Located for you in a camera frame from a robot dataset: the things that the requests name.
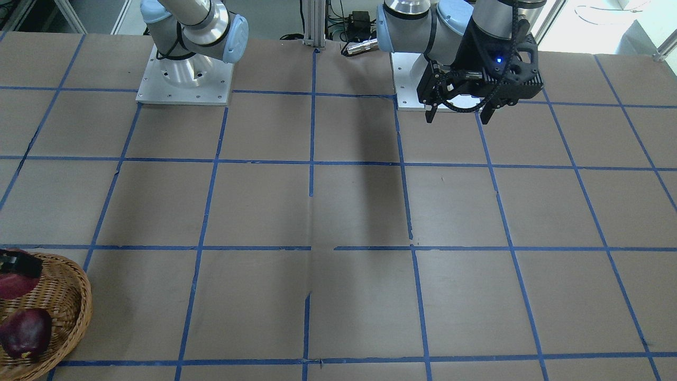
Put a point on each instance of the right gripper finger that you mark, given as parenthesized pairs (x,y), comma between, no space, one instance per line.
(21,263)

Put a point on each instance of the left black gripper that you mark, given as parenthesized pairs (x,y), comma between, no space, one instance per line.
(474,53)

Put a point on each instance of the red yellow apple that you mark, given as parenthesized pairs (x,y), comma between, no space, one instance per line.
(14,285)

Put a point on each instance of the dark red apple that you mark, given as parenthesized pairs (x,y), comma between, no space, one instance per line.
(26,333)

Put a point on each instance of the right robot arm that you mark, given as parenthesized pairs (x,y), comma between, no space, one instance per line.
(201,29)

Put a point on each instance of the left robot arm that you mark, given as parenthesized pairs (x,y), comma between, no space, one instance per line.
(436,30)

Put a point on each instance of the wicker basket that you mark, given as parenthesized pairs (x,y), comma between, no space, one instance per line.
(47,305)

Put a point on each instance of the black power adapter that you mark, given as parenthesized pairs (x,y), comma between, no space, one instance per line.
(358,22)

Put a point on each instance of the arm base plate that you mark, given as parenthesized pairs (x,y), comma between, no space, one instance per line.
(198,80)
(410,72)

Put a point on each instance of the aluminium frame post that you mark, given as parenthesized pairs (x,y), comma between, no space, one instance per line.
(314,17)

